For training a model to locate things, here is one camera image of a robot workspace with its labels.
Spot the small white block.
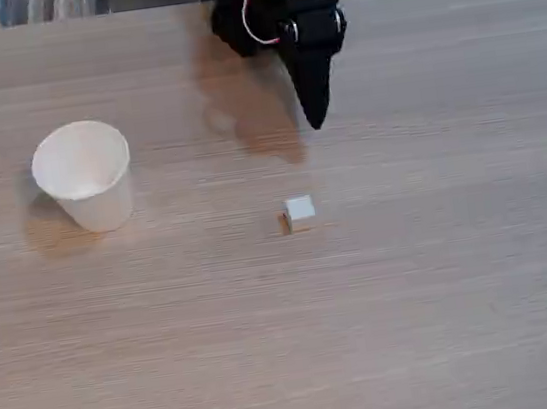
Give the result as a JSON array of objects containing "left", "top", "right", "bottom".
[{"left": 275, "top": 193, "right": 319, "bottom": 238}]

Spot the white paper cup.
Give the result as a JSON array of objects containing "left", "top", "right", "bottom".
[{"left": 24, "top": 114, "right": 141, "bottom": 242}]

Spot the pale folded curtain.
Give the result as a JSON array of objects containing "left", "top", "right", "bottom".
[{"left": 0, "top": 0, "right": 113, "bottom": 28}]

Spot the red white servo cable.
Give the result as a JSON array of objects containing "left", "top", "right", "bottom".
[{"left": 239, "top": 0, "right": 284, "bottom": 50}]

